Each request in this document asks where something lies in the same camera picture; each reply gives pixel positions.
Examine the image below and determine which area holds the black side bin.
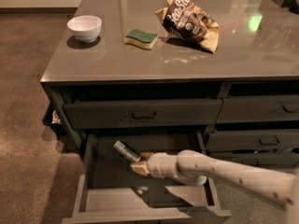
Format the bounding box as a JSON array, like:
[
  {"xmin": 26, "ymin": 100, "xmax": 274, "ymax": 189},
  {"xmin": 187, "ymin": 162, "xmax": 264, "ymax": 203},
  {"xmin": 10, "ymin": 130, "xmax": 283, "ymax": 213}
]
[{"xmin": 42, "ymin": 105, "xmax": 65, "ymax": 135}]

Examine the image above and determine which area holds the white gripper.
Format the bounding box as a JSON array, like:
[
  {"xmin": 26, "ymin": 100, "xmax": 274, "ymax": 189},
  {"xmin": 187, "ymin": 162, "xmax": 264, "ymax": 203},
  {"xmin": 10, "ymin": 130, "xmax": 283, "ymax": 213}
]
[{"xmin": 130, "ymin": 152, "xmax": 180, "ymax": 179}]

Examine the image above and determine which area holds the bottom right drawer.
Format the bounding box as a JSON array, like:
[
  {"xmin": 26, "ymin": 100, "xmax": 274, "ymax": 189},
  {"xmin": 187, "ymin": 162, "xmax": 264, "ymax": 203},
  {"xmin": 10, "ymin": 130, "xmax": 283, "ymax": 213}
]
[{"xmin": 211, "ymin": 152, "xmax": 299, "ymax": 169}]

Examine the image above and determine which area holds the green and yellow sponge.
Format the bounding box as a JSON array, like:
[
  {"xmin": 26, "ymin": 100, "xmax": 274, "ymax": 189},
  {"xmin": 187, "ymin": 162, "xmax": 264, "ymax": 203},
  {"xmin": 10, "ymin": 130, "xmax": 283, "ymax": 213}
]
[{"xmin": 124, "ymin": 29, "xmax": 158, "ymax": 49}]

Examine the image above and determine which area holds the brown seaweed snack bag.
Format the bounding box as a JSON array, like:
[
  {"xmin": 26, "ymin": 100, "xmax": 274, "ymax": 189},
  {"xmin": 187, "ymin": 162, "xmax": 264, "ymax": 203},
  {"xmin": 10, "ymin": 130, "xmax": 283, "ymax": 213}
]
[{"xmin": 155, "ymin": 0, "xmax": 219, "ymax": 53}]

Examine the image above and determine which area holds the open middle left drawer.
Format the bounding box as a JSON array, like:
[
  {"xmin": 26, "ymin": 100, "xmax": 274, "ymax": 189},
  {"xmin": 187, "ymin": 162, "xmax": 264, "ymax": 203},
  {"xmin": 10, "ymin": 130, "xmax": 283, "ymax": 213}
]
[{"xmin": 62, "ymin": 133, "xmax": 231, "ymax": 224}]

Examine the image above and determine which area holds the middle right drawer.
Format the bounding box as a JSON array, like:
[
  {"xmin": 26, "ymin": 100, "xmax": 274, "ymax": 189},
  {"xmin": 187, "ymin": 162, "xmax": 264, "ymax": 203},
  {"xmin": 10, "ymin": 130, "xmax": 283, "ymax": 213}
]
[{"xmin": 206, "ymin": 129, "xmax": 299, "ymax": 151}]

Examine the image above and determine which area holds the silver redbull can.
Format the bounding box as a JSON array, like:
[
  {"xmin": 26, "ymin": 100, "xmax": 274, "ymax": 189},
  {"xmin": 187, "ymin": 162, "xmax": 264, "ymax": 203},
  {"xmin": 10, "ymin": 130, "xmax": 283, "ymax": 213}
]
[{"xmin": 113, "ymin": 141, "xmax": 141, "ymax": 162}]

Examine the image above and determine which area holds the top left drawer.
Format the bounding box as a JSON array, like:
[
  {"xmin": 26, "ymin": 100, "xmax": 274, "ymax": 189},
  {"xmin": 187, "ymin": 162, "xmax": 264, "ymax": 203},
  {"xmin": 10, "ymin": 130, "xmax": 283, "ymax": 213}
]
[{"xmin": 64, "ymin": 99, "xmax": 222, "ymax": 129}]

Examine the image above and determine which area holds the dark grey counter cabinet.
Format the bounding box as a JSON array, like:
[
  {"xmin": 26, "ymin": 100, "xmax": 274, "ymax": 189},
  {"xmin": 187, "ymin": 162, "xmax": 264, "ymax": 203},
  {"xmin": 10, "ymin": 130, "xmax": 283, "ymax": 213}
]
[{"xmin": 39, "ymin": 0, "xmax": 299, "ymax": 224}]

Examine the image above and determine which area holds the white ceramic bowl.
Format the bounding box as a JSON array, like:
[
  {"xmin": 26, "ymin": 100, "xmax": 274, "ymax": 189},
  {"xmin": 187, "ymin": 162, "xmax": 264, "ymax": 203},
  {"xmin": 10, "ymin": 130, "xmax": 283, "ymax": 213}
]
[{"xmin": 67, "ymin": 15, "xmax": 102, "ymax": 43}]

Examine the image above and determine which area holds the top right drawer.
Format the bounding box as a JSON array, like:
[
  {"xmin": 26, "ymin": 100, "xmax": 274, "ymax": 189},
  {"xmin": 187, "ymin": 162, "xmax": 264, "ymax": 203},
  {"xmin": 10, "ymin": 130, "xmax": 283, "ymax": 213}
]
[{"xmin": 217, "ymin": 95, "xmax": 299, "ymax": 123}]

